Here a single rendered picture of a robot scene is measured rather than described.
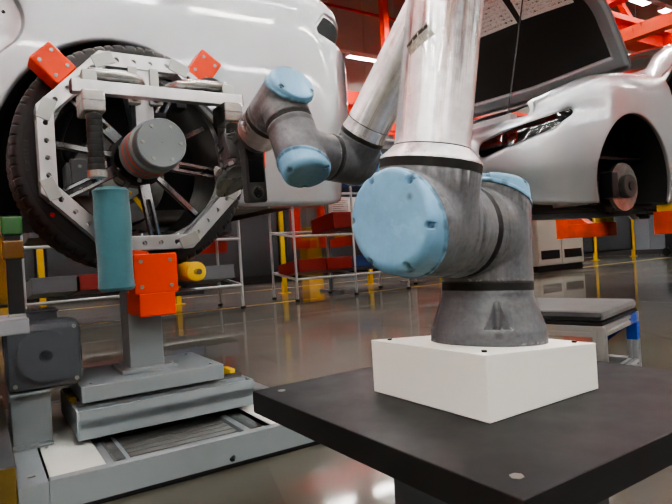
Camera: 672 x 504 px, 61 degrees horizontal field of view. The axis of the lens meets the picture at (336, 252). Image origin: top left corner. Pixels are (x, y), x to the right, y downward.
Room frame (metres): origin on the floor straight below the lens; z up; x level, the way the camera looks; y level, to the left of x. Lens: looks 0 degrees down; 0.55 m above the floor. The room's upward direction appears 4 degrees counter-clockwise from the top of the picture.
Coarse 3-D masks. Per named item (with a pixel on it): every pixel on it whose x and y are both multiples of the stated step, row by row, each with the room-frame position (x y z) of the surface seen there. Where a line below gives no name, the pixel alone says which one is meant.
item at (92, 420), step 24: (192, 384) 1.70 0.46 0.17; (216, 384) 1.73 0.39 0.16; (240, 384) 1.71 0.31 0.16; (72, 408) 1.54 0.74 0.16; (96, 408) 1.50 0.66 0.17; (120, 408) 1.53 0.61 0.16; (144, 408) 1.56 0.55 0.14; (168, 408) 1.59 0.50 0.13; (192, 408) 1.63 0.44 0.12; (216, 408) 1.67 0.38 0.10; (96, 432) 1.49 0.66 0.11; (120, 432) 1.52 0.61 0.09
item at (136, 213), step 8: (104, 144) 2.01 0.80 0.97; (88, 168) 1.98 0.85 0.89; (104, 184) 1.96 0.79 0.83; (112, 184) 1.98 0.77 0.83; (152, 184) 2.09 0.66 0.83; (136, 192) 2.02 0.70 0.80; (152, 192) 2.09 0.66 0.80; (160, 192) 2.11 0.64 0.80; (80, 200) 1.96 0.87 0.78; (88, 200) 1.97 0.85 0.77; (88, 208) 1.97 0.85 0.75; (136, 208) 2.06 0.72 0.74; (136, 216) 2.06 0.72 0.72
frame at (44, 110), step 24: (72, 72) 1.47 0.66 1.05; (168, 72) 1.61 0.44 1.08; (48, 96) 1.44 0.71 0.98; (72, 96) 1.51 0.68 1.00; (48, 120) 1.44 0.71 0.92; (48, 144) 1.44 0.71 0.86; (48, 168) 1.43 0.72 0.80; (48, 192) 1.43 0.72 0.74; (240, 192) 1.71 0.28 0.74; (72, 216) 1.46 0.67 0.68; (216, 216) 1.67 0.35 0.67; (144, 240) 1.55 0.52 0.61; (168, 240) 1.59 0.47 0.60; (192, 240) 1.62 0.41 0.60
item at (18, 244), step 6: (6, 240) 1.17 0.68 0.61; (12, 240) 1.17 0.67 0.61; (18, 240) 1.18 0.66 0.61; (6, 246) 1.16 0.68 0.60; (12, 246) 1.17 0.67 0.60; (18, 246) 1.17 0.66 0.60; (6, 252) 1.16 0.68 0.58; (12, 252) 1.17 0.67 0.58; (18, 252) 1.17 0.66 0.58; (6, 258) 1.16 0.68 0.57; (12, 258) 1.17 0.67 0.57; (18, 258) 1.18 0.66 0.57
